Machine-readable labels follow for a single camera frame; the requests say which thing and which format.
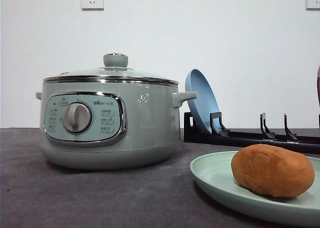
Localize glass lid with green knob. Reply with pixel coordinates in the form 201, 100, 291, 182
43, 53, 179, 86

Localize green plate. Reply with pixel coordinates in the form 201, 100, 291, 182
189, 151, 320, 228

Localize brown potato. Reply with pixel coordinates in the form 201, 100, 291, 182
231, 144, 315, 198

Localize black plate rack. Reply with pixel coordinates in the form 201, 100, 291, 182
184, 112, 320, 154

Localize blue plate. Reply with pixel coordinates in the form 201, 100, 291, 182
185, 68, 220, 133

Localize green electric steamer pot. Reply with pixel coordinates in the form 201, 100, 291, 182
35, 81, 197, 170

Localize dark red plate edge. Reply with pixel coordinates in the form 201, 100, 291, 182
316, 64, 320, 108

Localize grey table mat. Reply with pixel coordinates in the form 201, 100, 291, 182
0, 127, 320, 228

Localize right white wall socket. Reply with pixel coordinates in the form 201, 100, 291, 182
304, 0, 320, 13

